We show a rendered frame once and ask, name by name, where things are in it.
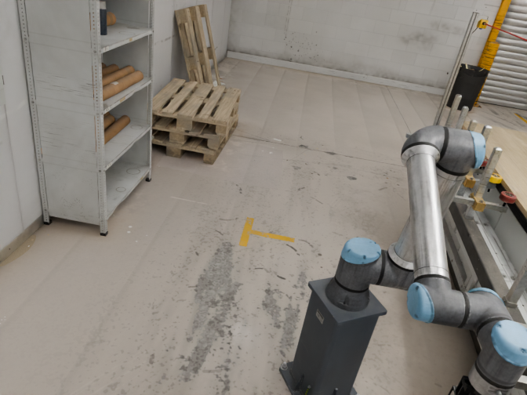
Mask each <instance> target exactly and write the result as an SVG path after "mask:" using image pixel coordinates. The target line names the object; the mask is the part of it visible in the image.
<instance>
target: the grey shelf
mask: <svg viewBox="0 0 527 395"><path fill-rule="evenodd" d="M17 1H18V7H19V14H20V26H21V33H22V40H23V47H24V59H25V66H26V72H27V85H28V92H29V99H30V105H31V118H32V125H33V131H34V138H35V150H36V157H37V164H38V176H39V183H40V190H41V196H42V209H43V215H44V222H43V223H44V224H45V225H50V224H51V223H52V220H51V219H49V215H50V216H55V217H59V218H63V219H70V220H74V221H79V222H83V223H91V224H95V225H99V226H100V235H101V236H105V237H106V236H107V234H108V231H107V220H108V218H109V217H110V216H111V214H112V213H113V212H114V210H115V209H116V207H117V206H118V205H119V204H120V203H121V202H122V201H124V200H125V199H126V198H127V197H128V196H129V194H130V193H131V192H132V191H133V189H134V188H135V187H136V186H137V185H138V183H139V182H140V181H141V180H142V179H143V178H144V177H145V176H146V175H147V178H146V179H145V181H147V182H150V181H151V134H152V97H153V60H154V0H150V14H149V0H102V1H105V2H106V9H107V12H111V13H113V14H114V15H115V17H116V22H115V24H113V25H111V26H107V35H100V0H17ZM151 7H152V8H151ZM151 10H152V11H151ZM89 13H90V18H89ZM90 21H91V30H90ZM98 24H99V26H98ZM148 25H149V28H148ZM93 28H94V29H93ZM148 35H149V63H148ZM102 53H103V61H102ZM101 63H105V64H106V66H109V65H112V64H116V65H118V67H119V69H121V68H123V67H126V66H128V65H130V66H132V67H133V68H134V69H135V71H141V72H142V73H143V75H144V78H143V80H141V81H140V82H137V83H136V84H134V85H132V86H130V87H128V88H127V89H125V90H123V91H121V92H119V93H118V94H116V95H114V96H112V97H111V98H109V99H107V100H105V101H103V86H102V64H101ZM92 66H93V69H92ZM95 66H96V67H95ZM147 85H148V111H147ZM93 90H94V99H93ZM107 112H109V113H110V115H113V116H114V118H115V121H117V120H118V119H119V118H120V117H121V116H123V115H127V116H128V117H129V118H130V123H129V124H128V125H127V126H126V127H125V128H124V129H123V130H121V131H120V132H119V133H118V134H117V135H116V136H114V137H113V138H112V139H111V140H109V141H108V142H107V143H106V144H105V145H104V114H106V113H107ZM94 116H95V120H94ZM97 120H98V121H97ZM95 123H96V136H95ZM98 123H99V124H98ZM149 123H150V124H149ZM98 126H99V127H98ZM98 129H99V130H98ZM102 129H103V130H102ZM149 130H150V131H149ZM149 137H150V138H149ZM149 141H150V142H149ZM149 148H150V149H149ZM41 149H42V150H41ZM148 173H149V174H148ZM102 228H103V229H102Z"/></svg>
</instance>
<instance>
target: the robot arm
mask: <svg viewBox="0 0 527 395"><path fill-rule="evenodd" d="M484 158H485V139H484V137H483V135H482V134H481V133H479V132H472V131H471V130H463V129H455V128H450V127H445V126H441V125H430V126H427V127H423V128H421V129H419V130H417V131H415V132H414V133H413V134H412V135H411V136H410V137H409V138H408V139H407V140H406V141H405V143H404V144H403V147H402V152H401V159H402V164H403V165H404V166H405V167H406V168H407V178H408V190H409V213H410V215H409V218H408V219H407V222H406V224H405V226H404V228H403V230H402V233H401V235H400V237H399V239H398V242H395V243H393V244H391V245H390V247H389V249H388V250H383V249H381V248H380V246H379V245H378V244H377V243H376V242H375V241H373V240H370V239H368V238H364V237H362V238H360V237H355V238H352V239H350V240H348V241H347V242H346V243H345V245H344V247H343V249H342V251H341V255H340V260H339V263H338V266H337V269H336V273H335V276H334V277H333V279H332V280H331V281H330V282H329V283H328V284H327V287H326V290H325V293H326V296H327V298H328V299H329V301H330V302H331V303H332V304H333V305H335V306H337V307H338V308H340V309H342V310H346V311H351V312H357V311H361V310H364V309H365V308H366V307H367V306H368V305H369V300H370V296H369V286H370V284H374V285H379V286H384V287H388V288H397V289H401V290H405V291H408V293H407V307H408V311H409V314H410V315H411V317H412V318H414V319H415V320H418V321H423V322H425V323H433V324H441V325H446V326H450V327H455V328H462V329H467V330H472V331H474V332H475V334H476V336H477V337H478V341H479V342H480V344H481V346H482V350H481V352H480V354H479V355H478V357H477V359H476V361H475V363H474V364H473V366H472V368H471V370H470V371H469V373H468V376H465V375H463V377H462V379H461V380H460V382H459V384H458V386H452V389H451V390H450V391H449V394H448V395H450V394H451V392H452V391H454V394H455V395H509V394H510V392H511V391H512V390H513V388H514V386H515V385H516V383H517V382H518V380H519V379H520V377H521V376H522V374H523V372H524V371H525V369H526V368H527V328H525V327H524V326H522V325H521V324H519V323H517V322H514V321H513V319H512V317H511V316H510V314H509V312H508V311H507V308H506V306H505V304H504V302H503V300H502V299H501V298H500V297H499V296H498V295H497V294H496V293H495V292H494V291H493V290H491V289H488V288H473V289H471V290H470V291H468V292H462V291H457V290H452V285H451V281H450V278H449V269H448V262H447V255H446V249H445V236H444V230H443V222H442V220H443V218H444V216H445V214H446V212H447V210H448V208H449V206H450V205H451V203H452V200H453V198H454V197H455V196H456V193H457V191H458V190H459V188H460V185H461V184H462V182H463V180H464V178H465V176H466V175H467V174H468V173H469V171H470V169H471V168H473V169H477V168H479V167H480V166H481V165H482V162H483V161H484Z"/></svg>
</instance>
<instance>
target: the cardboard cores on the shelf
mask: <svg viewBox="0 0 527 395"><path fill-rule="evenodd" d="M115 22H116V17H115V15H114V14H113V13H111V12H107V26H111V25H113V24H115ZM101 64H102V86H103V101H105V100H107V99H109V98H111V97H112V96H114V95H116V94H118V93H119V92H121V91H123V90H125V89H127V88H128V87H130V86H132V85H134V84H136V83H137V82H140V81H141V80H143V78H144V75H143V73H142V72H141V71H135V69H134V68H133V67H132V66H130V65H128V66H126V67H123V68H121V69H119V67H118V65H116V64H112V65H109V66H106V64H105V63H101ZM129 123H130V118H129V117H128V116H127V115H123V116H121V117H120V118H119V119H118V120H117V121H115V118H114V116H113V115H110V113H109V112H107V113H106V114H104V145H105V144H106V143H107V142H108V141H109V140H111V139H112V138H113V137H114V136H116V135H117V134H118V133H119V132H120V131H121V130H123V129H124V128H125V127H126V126H127V125H128V124H129Z"/></svg>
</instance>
